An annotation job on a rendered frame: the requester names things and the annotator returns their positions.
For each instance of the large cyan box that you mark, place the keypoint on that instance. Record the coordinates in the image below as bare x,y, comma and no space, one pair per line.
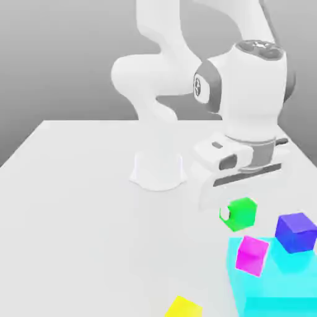
279,284

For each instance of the small green cube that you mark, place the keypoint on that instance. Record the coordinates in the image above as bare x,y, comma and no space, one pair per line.
244,214

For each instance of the small magenta cube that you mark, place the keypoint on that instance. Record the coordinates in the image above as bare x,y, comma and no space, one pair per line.
251,256

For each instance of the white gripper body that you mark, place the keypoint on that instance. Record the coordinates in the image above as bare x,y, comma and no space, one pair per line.
247,176

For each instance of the small blue cube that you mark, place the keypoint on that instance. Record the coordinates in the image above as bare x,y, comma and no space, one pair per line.
294,232

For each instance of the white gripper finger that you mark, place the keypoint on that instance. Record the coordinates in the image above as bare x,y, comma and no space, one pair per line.
224,213

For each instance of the small yellow cube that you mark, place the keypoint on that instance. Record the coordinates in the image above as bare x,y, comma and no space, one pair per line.
183,308

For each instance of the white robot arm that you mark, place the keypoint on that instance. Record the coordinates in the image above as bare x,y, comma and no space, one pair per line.
252,94

